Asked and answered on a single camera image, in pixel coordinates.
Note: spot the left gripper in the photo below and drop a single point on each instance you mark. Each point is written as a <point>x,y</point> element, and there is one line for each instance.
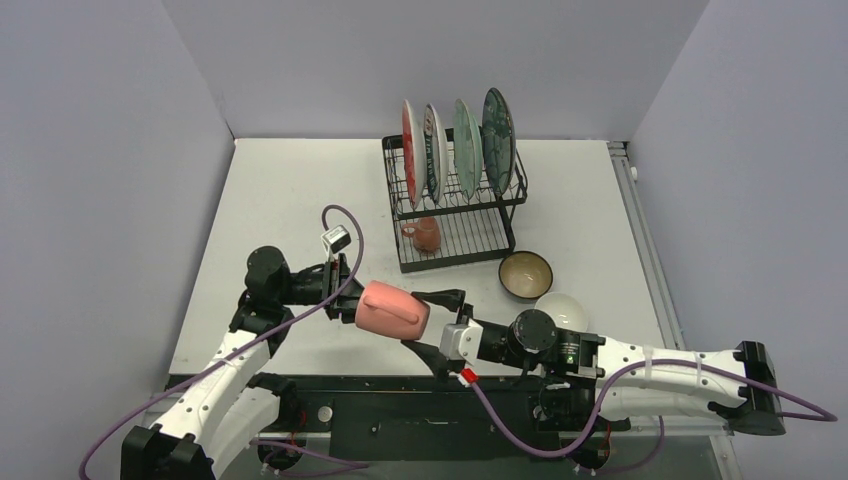
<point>336,275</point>

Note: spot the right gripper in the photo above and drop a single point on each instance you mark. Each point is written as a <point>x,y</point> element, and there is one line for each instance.
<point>491,333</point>

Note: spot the large pink mug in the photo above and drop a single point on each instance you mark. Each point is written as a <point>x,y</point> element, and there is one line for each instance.
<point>391,312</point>

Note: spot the brown black bowl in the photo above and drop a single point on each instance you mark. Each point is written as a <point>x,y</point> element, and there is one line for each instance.
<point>525,275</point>

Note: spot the small orange mug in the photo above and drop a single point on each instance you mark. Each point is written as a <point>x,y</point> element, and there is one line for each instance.
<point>424,233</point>

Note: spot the black wire dish rack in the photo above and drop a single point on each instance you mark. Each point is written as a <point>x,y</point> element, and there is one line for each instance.
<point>471,230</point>

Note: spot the white bowl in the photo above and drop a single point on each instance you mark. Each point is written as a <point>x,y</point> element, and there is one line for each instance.
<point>566,311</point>

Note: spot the red teal plate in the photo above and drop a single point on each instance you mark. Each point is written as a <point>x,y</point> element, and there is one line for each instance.
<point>415,161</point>

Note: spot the white plate blue rim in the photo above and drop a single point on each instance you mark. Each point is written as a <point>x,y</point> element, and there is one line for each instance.
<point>436,154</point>

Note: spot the light green flower plate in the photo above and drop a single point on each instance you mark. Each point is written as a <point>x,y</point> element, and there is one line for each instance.
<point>468,159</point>

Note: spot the dark blue plate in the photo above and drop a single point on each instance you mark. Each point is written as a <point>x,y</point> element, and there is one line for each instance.
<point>498,141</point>

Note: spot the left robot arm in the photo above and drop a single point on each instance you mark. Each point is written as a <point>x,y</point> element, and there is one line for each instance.
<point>257,329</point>

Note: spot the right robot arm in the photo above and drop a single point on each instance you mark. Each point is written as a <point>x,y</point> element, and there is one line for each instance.
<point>565,358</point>

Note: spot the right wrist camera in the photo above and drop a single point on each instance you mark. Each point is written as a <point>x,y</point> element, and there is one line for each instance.
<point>461,341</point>

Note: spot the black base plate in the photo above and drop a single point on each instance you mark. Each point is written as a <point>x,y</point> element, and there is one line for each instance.
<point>390,418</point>

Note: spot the aluminium rail right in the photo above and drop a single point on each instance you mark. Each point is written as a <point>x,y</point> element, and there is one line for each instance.
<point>646,245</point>

